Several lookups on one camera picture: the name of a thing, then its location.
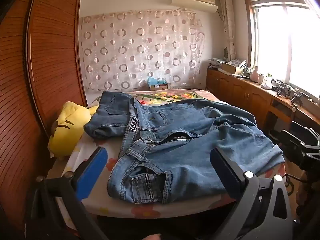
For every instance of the folded blue denim pants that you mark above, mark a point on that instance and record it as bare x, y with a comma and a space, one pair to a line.
110, 115

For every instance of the yellow plush toy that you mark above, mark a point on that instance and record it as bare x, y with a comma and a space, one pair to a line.
67, 130

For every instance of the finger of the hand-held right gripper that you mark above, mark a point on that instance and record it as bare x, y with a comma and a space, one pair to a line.
287, 140

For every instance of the person's right forearm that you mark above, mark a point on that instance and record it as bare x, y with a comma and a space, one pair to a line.
308, 195

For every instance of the pale window curtain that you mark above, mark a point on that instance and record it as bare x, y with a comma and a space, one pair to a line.
228, 27

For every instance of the pile of papers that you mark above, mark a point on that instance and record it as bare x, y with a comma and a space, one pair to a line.
216, 62

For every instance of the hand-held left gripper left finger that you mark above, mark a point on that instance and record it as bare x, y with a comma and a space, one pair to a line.
92, 171

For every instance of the long wooden cabinet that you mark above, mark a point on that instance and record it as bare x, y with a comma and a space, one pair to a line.
240, 92

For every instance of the pink jar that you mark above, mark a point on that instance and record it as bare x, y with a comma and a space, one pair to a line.
254, 75

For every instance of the white plastic bag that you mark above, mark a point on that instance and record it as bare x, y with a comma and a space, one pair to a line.
267, 82

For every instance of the window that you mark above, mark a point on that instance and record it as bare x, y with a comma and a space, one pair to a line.
292, 45

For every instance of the blue denim pants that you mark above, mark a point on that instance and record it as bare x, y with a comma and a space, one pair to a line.
180, 152
110, 115

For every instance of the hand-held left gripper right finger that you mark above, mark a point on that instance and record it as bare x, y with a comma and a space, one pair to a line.
225, 172

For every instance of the small cardboard box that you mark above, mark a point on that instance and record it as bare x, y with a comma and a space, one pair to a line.
160, 87

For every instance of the light blue cloth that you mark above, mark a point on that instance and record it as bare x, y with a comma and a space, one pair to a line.
155, 81

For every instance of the open brown box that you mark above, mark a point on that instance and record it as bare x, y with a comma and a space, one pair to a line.
231, 68

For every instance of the black gadget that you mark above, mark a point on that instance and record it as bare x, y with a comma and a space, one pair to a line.
297, 98
282, 90

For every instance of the circle patterned curtain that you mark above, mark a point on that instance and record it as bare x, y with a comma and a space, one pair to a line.
140, 50

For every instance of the bed with floral sheet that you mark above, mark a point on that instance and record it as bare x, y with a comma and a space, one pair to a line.
82, 155

